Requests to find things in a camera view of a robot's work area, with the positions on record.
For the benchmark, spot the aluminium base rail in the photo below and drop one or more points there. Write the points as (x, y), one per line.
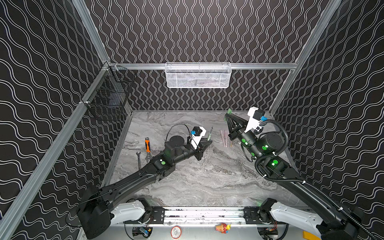
(135, 214)

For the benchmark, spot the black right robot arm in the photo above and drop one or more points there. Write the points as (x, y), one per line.
(265, 140)

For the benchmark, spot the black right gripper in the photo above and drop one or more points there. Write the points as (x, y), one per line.
(236, 130)

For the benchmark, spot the white wire mesh basket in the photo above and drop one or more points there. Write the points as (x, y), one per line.
(193, 75)

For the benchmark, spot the small red yellow toy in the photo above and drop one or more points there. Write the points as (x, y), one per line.
(223, 228)

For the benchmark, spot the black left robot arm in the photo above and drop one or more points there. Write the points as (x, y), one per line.
(96, 205)

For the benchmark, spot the green pen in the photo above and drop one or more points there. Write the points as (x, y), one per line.
(210, 134)

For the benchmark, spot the black wire mesh basket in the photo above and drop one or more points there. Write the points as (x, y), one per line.
(108, 102)

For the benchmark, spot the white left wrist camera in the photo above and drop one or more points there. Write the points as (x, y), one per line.
(196, 135)

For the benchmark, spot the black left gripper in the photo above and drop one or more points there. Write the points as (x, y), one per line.
(199, 148)

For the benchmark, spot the steel wrench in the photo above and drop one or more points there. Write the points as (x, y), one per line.
(139, 159)

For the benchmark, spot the orange handled screwdriver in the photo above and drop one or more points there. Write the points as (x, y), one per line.
(148, 149)

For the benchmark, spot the yellow block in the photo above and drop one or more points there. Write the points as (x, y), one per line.
(309, 236)

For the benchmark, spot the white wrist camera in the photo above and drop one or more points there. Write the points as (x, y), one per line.
(257, 116)
(196, 135)

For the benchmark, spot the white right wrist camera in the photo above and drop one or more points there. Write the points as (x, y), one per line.
(257, 116)

